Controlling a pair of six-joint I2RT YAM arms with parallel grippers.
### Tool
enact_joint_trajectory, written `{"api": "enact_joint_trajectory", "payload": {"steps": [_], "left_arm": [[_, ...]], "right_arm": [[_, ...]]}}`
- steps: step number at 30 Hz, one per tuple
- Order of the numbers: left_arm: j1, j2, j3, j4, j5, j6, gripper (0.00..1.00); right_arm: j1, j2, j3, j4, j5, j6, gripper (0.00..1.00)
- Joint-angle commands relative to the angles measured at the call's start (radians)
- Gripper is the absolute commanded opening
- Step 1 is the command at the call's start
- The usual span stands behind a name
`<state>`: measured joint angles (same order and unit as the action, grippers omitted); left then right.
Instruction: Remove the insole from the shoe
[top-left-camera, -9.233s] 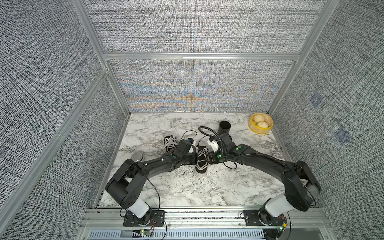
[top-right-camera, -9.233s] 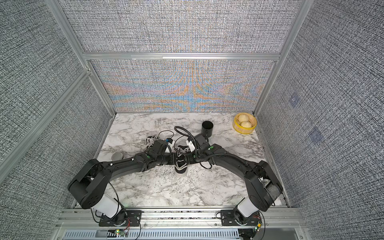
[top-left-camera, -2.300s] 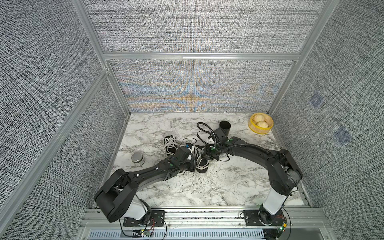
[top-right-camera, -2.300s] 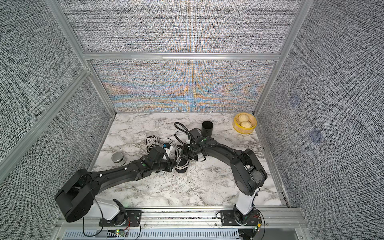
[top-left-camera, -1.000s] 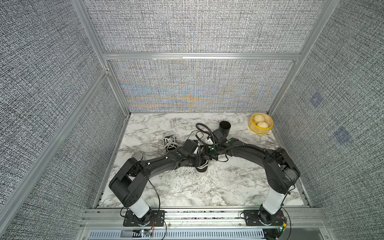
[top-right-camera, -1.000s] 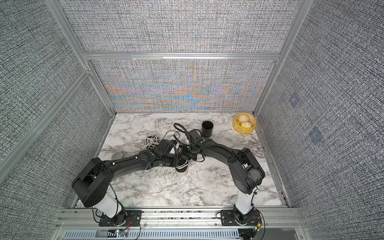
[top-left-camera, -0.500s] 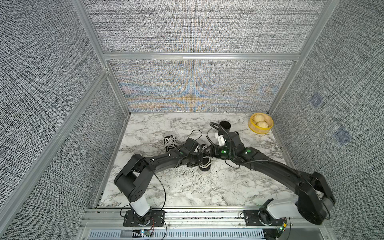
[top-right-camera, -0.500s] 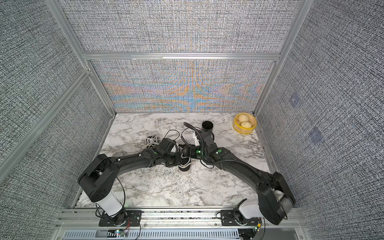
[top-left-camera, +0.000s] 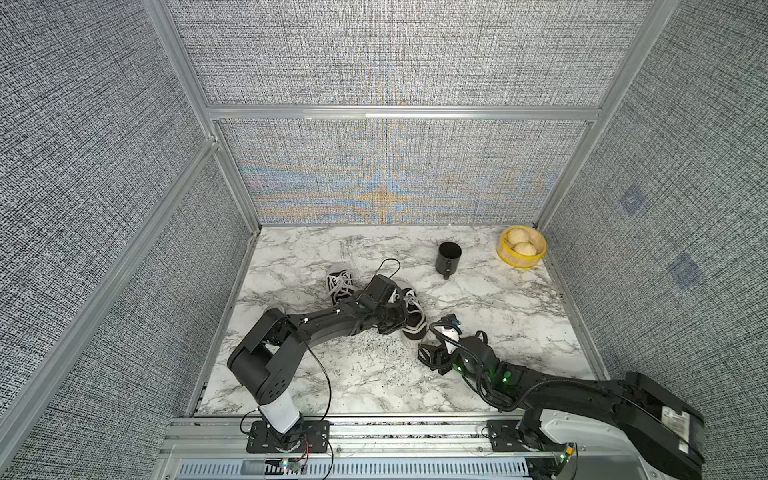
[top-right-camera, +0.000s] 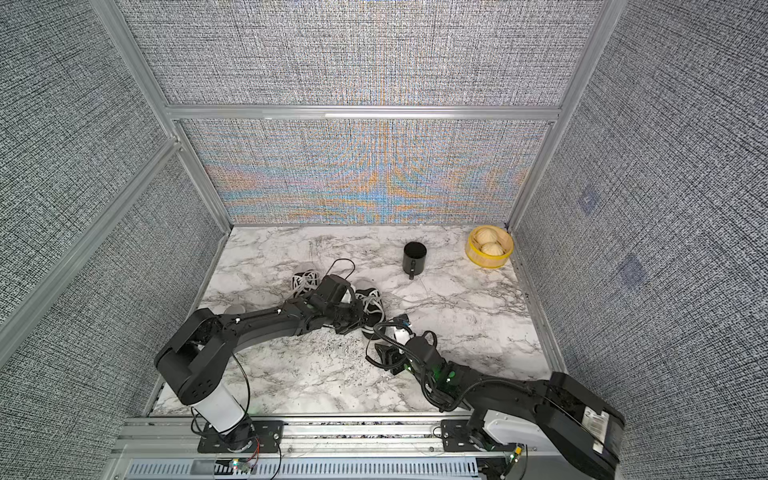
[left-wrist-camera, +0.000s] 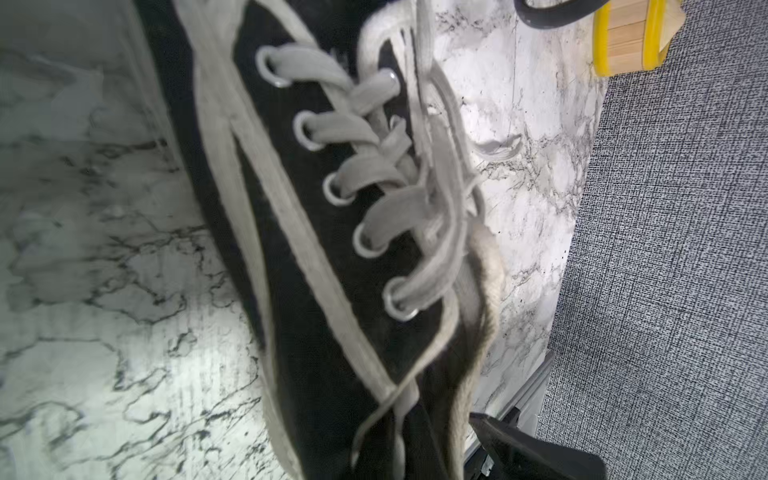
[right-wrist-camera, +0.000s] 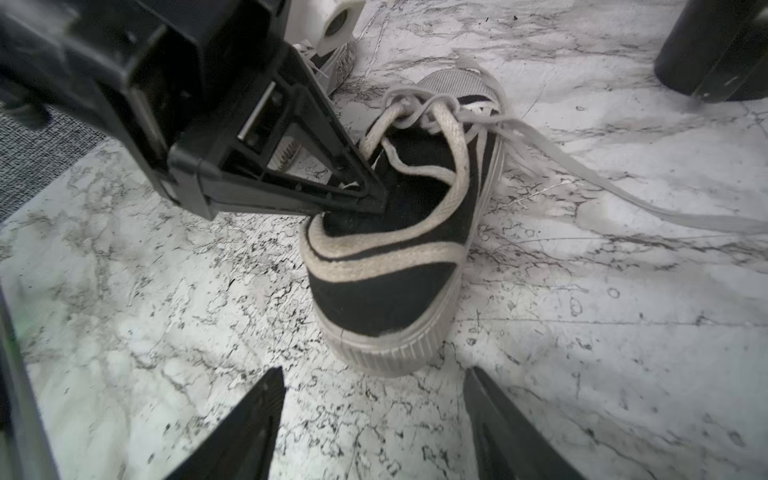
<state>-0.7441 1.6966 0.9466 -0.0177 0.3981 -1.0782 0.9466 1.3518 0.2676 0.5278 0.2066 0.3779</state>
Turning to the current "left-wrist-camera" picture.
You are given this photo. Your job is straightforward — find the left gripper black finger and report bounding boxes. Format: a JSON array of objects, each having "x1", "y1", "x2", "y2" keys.
[{"x1": 465, "y1": 413, "x2": 607, "y2": 480}]

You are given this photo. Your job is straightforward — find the black canvas sneaker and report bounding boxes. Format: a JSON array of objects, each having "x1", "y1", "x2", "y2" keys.
[{"x1": 125, "y1": 1, "x2": 504, "y2": 479}]

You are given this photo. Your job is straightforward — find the yellow bamboo steamer basket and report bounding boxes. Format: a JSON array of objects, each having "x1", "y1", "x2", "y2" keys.
[{"x1": 593, "y1": 0, "x2": 686, "y2": 78}]

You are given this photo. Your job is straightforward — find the black metal mug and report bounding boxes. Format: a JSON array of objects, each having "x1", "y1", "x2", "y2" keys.
[{"x1": 513, "y1": 0, "x2": 609, "y2": 30}]

